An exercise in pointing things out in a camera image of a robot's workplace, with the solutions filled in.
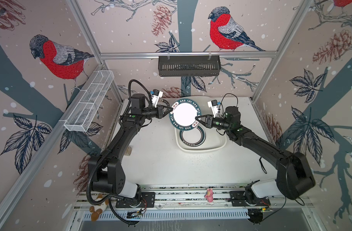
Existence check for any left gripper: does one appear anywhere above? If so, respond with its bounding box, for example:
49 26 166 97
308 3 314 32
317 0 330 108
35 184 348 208
141 104 173 120

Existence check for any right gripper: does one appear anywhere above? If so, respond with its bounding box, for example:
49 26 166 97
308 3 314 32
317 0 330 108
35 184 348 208
196 114 234 131

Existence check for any green red rim plate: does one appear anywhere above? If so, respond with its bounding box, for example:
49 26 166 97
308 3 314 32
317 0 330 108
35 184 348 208
179 126 206 147

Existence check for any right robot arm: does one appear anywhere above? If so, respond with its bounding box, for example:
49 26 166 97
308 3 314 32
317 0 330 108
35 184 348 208
196 106 316 200

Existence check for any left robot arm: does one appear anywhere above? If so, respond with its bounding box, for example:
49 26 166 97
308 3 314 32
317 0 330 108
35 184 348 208
86 90 173 206

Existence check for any white plastic bin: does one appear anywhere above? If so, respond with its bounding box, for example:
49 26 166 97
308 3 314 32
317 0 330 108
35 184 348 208
175 96 227 153

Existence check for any pink toy figure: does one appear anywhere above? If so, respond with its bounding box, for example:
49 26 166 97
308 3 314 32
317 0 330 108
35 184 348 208
204 188 213 203

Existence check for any brown white plush toy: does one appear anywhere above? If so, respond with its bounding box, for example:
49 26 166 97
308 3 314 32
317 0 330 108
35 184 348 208
89 199 109 221

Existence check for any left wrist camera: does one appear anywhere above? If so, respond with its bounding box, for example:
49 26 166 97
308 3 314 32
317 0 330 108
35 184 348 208
150 89 163 107

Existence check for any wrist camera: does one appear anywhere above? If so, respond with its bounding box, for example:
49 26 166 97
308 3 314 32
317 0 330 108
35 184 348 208
150 89 163 107
208 100 221 117

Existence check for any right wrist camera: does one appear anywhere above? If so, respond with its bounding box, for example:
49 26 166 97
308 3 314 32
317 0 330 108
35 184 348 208
208 100 221 117

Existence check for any black hanging wire basket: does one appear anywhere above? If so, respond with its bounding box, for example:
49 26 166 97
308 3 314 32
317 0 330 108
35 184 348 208
158 55 221 77

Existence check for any horizontal aluminium frame bar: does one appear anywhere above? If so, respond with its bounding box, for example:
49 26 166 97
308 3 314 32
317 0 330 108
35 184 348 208
100 51 278 60

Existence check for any black corrugated cable hose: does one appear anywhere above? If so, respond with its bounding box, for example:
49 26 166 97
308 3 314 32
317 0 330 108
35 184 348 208
86 79 153 226

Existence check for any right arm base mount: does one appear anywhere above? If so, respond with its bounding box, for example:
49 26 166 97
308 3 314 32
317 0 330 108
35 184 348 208
228 180 271 207

